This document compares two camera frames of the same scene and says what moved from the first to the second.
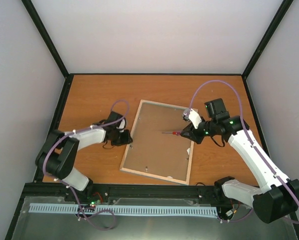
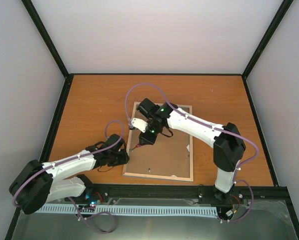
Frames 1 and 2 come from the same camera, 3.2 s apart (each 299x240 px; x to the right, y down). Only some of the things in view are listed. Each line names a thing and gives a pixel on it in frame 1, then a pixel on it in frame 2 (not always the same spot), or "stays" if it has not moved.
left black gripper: (127, 140) → (125, 159)
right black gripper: (190, 130) → (143, 138)
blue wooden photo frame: (154, 153) stays
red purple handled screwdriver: (178, 133) → (137, 146)
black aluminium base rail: (125, 190) stays
